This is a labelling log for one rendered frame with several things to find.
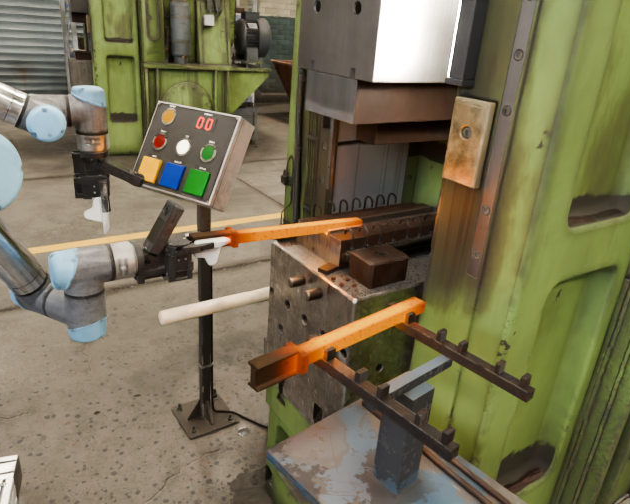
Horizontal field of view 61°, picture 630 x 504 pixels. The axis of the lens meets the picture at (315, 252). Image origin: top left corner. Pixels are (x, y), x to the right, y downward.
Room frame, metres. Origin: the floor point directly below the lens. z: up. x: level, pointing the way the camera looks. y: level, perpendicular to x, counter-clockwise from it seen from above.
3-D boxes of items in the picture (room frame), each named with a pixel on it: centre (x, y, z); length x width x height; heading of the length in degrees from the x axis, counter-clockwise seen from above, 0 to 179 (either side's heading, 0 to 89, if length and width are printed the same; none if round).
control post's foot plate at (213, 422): (1.70, 0.38, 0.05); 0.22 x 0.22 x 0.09; 35
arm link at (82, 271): (0.94, 0.45, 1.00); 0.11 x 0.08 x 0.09; 125
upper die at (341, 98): (1.41, -0.18, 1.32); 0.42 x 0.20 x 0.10; 125
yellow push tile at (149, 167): (1.64, 0.54, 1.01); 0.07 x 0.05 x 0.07; 60
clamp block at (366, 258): (1.18, -0.16, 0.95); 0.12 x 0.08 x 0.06; 125
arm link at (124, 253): (0.98, 0.39, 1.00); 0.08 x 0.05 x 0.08; 35
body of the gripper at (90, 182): (1.33, 0.58, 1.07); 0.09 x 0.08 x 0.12; 110
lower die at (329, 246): (1.41, -0.18, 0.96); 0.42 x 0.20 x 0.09; 125
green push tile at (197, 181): (1.54, 0.36, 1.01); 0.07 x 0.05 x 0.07; 60
